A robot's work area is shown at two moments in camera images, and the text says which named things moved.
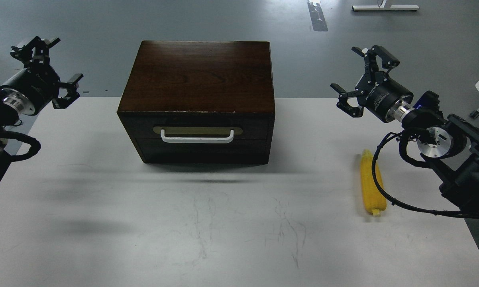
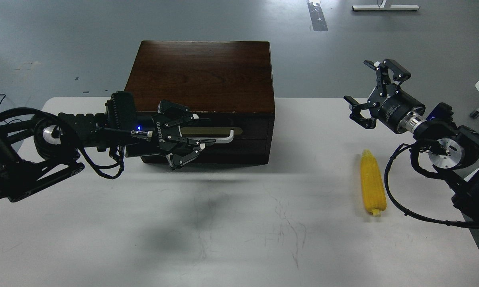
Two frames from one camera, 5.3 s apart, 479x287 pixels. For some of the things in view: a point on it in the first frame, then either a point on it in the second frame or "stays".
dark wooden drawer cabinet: [196, 102] stays
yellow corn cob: [373, 199] stays
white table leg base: [385, 5] stays
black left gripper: [40, 83] -> [163, 134]
